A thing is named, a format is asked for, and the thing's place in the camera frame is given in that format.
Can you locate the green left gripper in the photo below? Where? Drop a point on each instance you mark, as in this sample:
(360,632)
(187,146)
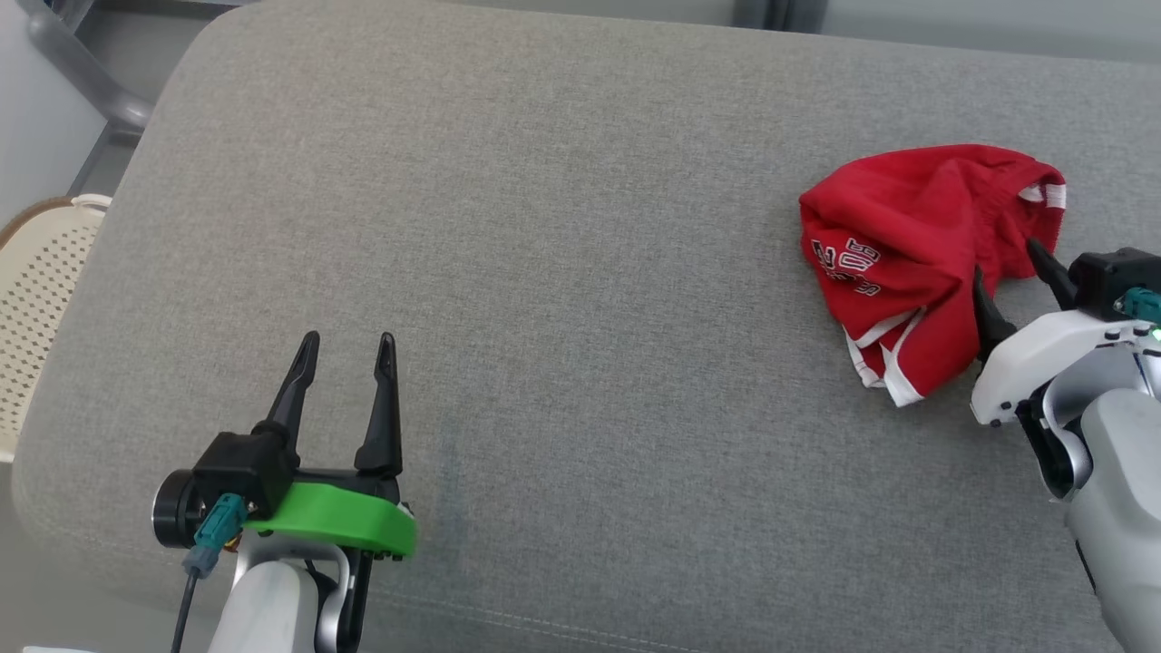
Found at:
(345,517)

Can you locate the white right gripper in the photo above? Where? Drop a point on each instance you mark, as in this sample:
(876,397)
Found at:
(1034,358)

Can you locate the red Bulls 23 shorts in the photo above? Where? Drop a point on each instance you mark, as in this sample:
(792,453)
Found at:
(916,236)

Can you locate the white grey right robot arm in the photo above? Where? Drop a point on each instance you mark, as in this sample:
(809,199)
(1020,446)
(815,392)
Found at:
(1120,490)

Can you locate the grey fabric sofa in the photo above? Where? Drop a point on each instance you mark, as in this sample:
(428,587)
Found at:
(544,227)

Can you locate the cream perforated laundry basket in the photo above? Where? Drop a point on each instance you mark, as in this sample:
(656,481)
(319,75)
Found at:
(41,299)

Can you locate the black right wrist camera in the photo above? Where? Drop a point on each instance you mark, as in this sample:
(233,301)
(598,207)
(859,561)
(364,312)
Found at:
(1111,277)

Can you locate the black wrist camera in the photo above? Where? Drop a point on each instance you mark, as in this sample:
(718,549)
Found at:
(240,467)
(1111,277)

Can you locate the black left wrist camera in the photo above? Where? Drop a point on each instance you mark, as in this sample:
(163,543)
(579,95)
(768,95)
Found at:
(240,467)

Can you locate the grey partition post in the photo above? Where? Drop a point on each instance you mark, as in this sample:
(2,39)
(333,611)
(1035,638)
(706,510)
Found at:
(775,13)

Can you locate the grey metal frame tube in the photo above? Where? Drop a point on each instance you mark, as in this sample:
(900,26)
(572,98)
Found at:
(86,73)

